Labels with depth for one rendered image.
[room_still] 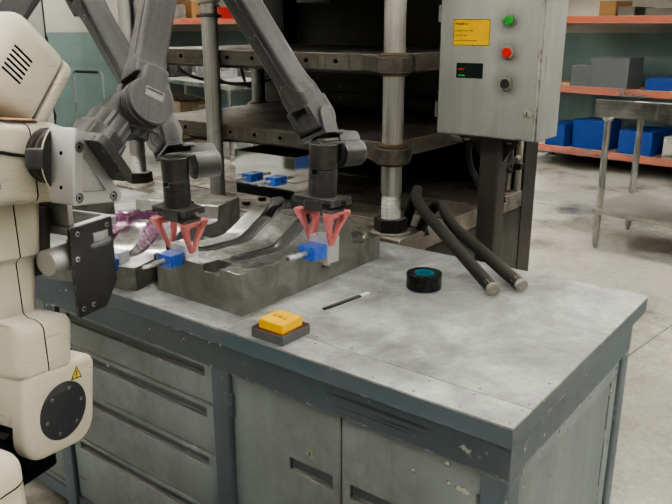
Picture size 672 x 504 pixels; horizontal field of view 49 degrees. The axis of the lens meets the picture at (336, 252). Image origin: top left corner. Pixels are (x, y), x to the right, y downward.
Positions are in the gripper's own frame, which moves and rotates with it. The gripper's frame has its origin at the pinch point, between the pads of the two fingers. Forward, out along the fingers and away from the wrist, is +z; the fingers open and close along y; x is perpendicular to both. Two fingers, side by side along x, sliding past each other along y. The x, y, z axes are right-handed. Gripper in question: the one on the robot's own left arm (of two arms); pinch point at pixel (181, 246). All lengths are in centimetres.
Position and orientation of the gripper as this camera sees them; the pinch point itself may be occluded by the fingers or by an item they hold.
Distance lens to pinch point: 162.2
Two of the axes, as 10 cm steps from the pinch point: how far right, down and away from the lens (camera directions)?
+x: -6.0, 2.5, -7.6
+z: 0.2, 9.5, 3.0
